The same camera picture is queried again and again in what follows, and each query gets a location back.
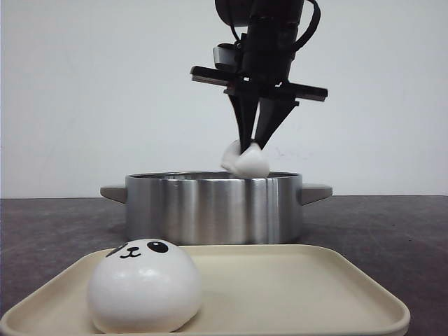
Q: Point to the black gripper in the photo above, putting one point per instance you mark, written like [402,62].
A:
[260,62]

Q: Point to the panda bun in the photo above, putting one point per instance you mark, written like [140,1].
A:
[251,164]
[144,286]

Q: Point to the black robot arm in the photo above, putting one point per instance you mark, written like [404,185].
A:
[238,13]

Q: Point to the stainless steel steamer pot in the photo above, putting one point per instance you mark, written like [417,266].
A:
[215,207]

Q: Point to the cream plastic tray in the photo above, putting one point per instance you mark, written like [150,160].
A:
[247,290]

